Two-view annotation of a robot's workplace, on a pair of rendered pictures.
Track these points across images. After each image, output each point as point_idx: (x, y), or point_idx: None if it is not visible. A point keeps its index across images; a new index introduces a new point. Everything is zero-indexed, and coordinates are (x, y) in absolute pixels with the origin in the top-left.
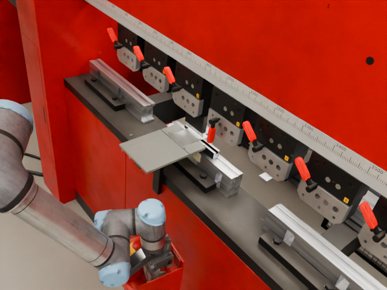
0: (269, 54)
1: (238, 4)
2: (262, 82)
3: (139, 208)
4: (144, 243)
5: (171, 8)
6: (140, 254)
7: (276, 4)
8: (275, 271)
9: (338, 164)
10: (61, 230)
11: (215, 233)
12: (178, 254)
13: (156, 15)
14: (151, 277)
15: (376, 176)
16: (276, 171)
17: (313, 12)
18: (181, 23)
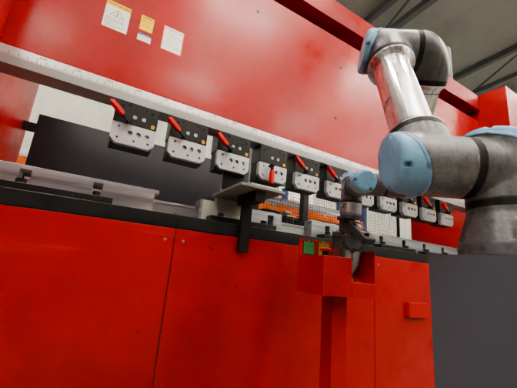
0: (295, 118)
1: (272, 93)
2: (295, 135)
3: (355, 172)
4: (360, 207)
5: (212, 91)
6: (357, 225)
7: (294, 95)
8: None
9: (338, 166)
10: None
11: None
12: None
13: (192, 95)
14: (361, 252)
15: (351, 165)
16: (314, 185)
17: (311, 99)
18: (225, 102)
